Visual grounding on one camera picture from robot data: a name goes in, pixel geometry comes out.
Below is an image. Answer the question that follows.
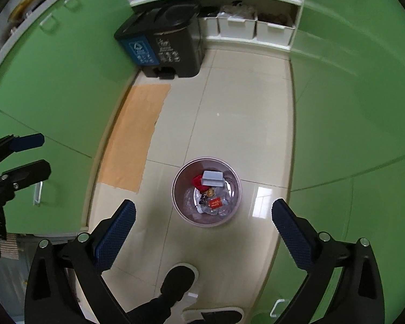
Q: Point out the golden wrapper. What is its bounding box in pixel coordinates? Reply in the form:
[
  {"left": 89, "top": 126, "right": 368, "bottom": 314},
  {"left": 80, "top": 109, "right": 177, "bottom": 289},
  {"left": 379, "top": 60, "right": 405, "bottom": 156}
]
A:
[{"left": 202, "top": 189, "right": 216, "bottom": 198}]

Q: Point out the red wrapper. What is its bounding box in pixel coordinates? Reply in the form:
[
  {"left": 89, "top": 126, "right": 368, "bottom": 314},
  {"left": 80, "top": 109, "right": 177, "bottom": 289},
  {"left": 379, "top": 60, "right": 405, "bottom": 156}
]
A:
[{"left": 191, "top": 174, "right": 210, "bottom": 193}]

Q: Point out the clear plastic bottle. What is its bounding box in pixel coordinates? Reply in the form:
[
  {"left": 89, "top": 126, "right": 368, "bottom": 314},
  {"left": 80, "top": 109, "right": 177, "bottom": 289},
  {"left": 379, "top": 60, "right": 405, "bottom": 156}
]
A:
[{"left": 184, "top": 188, "right": 234, "bottom": 217}]

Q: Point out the white plastic box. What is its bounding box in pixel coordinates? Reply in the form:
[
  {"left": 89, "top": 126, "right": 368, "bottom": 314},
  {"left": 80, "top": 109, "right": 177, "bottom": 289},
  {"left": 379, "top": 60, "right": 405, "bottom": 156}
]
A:
[{"left": 201, "top": 170, "right": 224, "bottom": 187}]

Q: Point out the black dual pedal trash bin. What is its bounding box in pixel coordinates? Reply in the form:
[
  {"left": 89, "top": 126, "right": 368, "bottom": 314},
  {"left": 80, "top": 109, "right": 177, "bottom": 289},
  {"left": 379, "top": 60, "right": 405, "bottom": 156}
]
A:
[{"left": 114, "top": 3, "right": 205, "bottom": 79}]

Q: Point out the orange floor mat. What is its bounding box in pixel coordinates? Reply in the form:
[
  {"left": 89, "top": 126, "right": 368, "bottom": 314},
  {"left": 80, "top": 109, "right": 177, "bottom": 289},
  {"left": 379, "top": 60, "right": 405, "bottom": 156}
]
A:
[{"left": 98, "top": 84, "right": 171, "bottom": 193}]

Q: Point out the left black shoe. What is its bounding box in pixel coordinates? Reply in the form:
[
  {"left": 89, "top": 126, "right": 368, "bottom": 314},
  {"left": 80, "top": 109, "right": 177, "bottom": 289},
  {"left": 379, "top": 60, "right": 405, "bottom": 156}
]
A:
[{"left": 160, "top": 262, "right": 199, "bottom": 307}]

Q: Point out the pink round waste basket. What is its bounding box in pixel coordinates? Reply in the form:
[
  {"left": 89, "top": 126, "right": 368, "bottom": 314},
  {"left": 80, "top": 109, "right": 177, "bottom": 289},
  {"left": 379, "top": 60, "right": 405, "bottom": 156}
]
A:
[{"left": 171, "top": 157, "right": 242, "bottom": 227}]

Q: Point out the white storage bin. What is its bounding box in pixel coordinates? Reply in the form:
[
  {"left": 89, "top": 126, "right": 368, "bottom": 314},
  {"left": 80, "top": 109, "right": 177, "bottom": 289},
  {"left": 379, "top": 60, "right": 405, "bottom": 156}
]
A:
[
  {"left": 256, "top": 13, "right": 295, "bottom": 46},
  {"left": 217, "top": 4, "right": 257, "bottom": 39}
]

